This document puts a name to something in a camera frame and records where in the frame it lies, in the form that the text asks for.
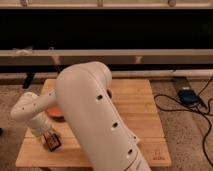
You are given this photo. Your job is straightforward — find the blue power adapter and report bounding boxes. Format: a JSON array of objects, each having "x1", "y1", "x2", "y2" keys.
[{"x1": 178, "y1": 89, "x2": 198, "y2": 105}]

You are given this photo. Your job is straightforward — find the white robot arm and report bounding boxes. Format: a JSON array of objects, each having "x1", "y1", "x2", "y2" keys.
[{"x1": 11, "y1": 62, "x2": 151, "y2": 171}]

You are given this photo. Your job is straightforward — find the white bottle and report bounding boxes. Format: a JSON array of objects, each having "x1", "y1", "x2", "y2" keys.
[{"x1": 129, "y1": 130, "x2": 140, "y2": 144}]

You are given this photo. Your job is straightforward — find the orange bowl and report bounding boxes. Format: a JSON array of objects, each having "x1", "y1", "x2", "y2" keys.
[{"x1": 46, "y1": 107, "x2": 64, "y2": 122}]

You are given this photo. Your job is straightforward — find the wooden table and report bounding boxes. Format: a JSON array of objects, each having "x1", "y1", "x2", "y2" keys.
[{"x1": 15, "y1": 79, "x2": 171, "y2": 168}]

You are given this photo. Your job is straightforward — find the white rail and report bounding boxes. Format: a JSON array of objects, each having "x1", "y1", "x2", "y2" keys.
[{"x1": 0, "y1": 49, "x2": 213, "y2": 66}]

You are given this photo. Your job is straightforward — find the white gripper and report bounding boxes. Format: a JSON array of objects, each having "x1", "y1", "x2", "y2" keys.
[{"x1": 29, "y1": 118, "x2": 51, "y2": 137}]

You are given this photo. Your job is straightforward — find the black cable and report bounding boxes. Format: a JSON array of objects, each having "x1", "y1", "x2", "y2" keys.
[{"x1": 153, "y1": 76, "x2": 213, "y2": 168}]

